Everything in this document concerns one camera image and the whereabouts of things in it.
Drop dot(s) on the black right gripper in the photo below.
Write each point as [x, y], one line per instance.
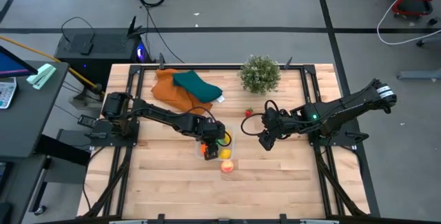
[280, 122]

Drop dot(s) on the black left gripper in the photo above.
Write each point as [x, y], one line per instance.
[210, 131]

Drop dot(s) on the orange toy carrot green top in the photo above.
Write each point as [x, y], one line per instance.
[203, 148]

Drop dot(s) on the yellow toy lemon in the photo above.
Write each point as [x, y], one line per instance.
[225, 154]

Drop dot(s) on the pink orange toy peach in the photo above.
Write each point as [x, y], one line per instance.
[227, 166]

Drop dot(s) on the green toy lime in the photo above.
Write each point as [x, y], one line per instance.
[227, 138]

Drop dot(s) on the red toy strawberry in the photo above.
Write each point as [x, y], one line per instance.
[248, 112]

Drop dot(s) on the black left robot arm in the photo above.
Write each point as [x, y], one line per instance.
[155, 112]

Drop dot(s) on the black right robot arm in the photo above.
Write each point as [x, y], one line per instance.
[344, 108]

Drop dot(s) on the clear plastic tupperware container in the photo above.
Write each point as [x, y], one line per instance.
[199, 155]

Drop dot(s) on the artificial potted plant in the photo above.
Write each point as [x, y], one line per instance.
[259, 74]

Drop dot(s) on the dark green cloth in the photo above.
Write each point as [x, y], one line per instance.
[196, 86]

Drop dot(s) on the orange cloth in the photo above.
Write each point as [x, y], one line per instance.
[169, 93]

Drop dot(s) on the black wifi antenna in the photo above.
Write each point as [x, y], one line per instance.
[132, 27]

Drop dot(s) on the black computer tower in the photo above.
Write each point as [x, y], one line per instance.
[103, 51]

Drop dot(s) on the small black box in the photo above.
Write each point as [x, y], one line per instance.
[86, 48]

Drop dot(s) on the black desk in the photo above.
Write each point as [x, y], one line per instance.
[31, 120]

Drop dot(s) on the mint green stapler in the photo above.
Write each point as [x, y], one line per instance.
[41, 76]

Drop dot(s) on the black caster wheel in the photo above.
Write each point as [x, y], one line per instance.
[433, 21]

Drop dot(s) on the white calculator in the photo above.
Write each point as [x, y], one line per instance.
[7, 93]

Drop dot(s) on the computer monitor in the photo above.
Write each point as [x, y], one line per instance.
[12, 66]

